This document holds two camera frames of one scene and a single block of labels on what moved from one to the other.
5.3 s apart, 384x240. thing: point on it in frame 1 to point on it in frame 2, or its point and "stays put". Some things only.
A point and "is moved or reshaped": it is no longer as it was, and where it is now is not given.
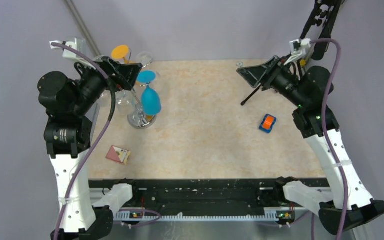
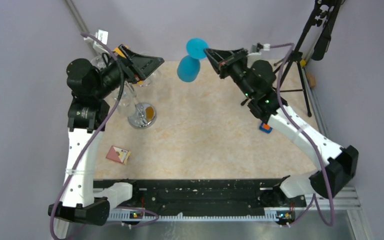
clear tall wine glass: (144, 57) is moved or reshaped
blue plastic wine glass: (151, 101) to (189, 66)
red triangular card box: (118, 154) stays put
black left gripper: (125, 75) to (138, 67)
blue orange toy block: (267, 123) stays put
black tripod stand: (318, 27) stays put
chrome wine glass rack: (138, 119) stays put
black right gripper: (264, 74) to (222, 61)
